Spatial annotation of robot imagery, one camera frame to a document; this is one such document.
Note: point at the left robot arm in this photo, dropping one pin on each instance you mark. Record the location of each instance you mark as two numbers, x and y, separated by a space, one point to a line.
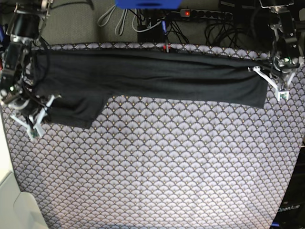
286 55

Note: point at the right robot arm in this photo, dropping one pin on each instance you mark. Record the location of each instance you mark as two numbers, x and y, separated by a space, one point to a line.
25 28

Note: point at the black power strip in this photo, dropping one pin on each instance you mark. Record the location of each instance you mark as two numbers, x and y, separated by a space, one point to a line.
206 14

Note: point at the fan-patterned table cloth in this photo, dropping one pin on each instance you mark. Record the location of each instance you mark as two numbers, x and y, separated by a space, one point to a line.
164 163

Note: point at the black OpenArm box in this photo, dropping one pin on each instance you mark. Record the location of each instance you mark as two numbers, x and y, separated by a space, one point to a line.
291 213

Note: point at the red and black clamp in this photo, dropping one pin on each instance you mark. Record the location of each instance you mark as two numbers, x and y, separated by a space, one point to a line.
167 47

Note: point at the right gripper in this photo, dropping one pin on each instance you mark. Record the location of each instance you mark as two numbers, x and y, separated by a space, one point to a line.
35 108

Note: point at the blue vertical post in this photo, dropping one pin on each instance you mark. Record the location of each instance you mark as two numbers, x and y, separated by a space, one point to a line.
164 30

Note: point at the white plastic bin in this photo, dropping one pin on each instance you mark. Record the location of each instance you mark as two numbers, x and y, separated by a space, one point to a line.
18 210

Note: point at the dark grey T-shirt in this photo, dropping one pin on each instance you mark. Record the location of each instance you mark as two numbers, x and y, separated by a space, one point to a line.
86 79

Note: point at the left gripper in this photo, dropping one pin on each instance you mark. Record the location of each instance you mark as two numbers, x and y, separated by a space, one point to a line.
283 70

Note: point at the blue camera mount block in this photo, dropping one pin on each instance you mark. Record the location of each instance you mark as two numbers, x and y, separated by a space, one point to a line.
148 4

